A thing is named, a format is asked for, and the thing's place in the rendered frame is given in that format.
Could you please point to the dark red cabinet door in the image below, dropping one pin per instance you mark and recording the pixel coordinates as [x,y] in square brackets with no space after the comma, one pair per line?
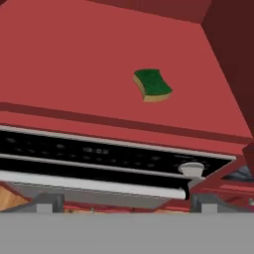
[231,56]

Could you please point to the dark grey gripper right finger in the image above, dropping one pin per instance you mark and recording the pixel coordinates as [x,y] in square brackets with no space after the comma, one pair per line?
[201,199]

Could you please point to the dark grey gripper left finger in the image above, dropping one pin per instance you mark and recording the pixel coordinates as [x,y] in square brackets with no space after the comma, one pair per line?
[49,200]

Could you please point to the red cabinet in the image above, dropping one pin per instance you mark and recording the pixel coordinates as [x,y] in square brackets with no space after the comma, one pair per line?
[82,63]

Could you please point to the white dish brush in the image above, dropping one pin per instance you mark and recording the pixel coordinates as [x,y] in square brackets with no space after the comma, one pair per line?
[191,169]

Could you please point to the green and yellow sponge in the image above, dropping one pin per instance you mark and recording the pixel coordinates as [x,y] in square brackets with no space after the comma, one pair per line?
[154,83]

